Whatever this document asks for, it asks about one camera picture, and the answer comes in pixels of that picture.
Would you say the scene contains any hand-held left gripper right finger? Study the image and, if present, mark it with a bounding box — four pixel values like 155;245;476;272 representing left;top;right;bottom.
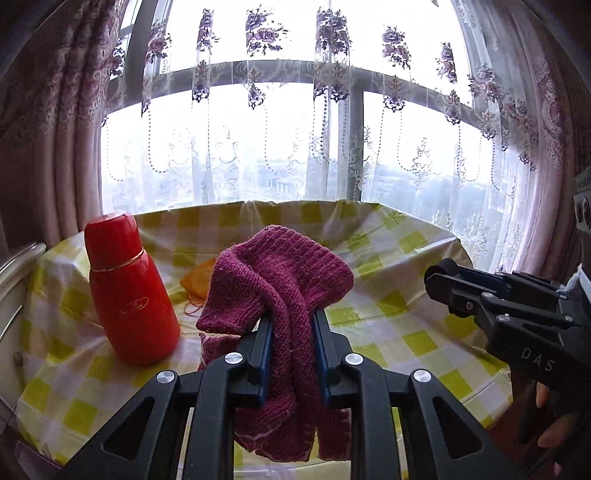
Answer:
313;309;539;480

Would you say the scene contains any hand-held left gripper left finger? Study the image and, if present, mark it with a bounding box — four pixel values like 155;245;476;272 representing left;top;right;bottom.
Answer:
53;318;274;480

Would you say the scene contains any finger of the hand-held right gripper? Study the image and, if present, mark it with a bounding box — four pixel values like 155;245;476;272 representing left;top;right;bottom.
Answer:
424;270;575;329
436;257;561;301

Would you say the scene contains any magenta knitted cloth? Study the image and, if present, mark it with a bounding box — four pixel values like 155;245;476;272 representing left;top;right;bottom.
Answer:
196;225;355;462

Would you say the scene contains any person's right hand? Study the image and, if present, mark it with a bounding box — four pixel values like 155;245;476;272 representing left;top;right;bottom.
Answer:
534;382;591;449

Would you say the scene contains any yellow checkered plastic tablecloth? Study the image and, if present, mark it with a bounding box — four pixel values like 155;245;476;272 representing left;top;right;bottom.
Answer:
16;199;513;480

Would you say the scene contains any orange mesh bag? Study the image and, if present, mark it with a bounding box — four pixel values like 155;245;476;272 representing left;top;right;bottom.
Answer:
180;258;220;305

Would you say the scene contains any red thermos bottle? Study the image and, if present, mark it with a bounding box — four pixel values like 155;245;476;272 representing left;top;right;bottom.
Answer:
84;210;182;367

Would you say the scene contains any pink patterned drape curtain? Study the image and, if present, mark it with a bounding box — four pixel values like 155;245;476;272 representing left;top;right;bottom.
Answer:
455;0;591;282
0;0;132;252

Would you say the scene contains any white sheer embroidered curtain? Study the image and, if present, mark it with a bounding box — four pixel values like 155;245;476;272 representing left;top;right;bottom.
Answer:
99;0;536;273

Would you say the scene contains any white cabinet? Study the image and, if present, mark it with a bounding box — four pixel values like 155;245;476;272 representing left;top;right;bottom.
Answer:
0;242;47;416

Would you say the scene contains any grey window frame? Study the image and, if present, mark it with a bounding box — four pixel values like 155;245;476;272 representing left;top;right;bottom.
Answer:
104;0;490;206

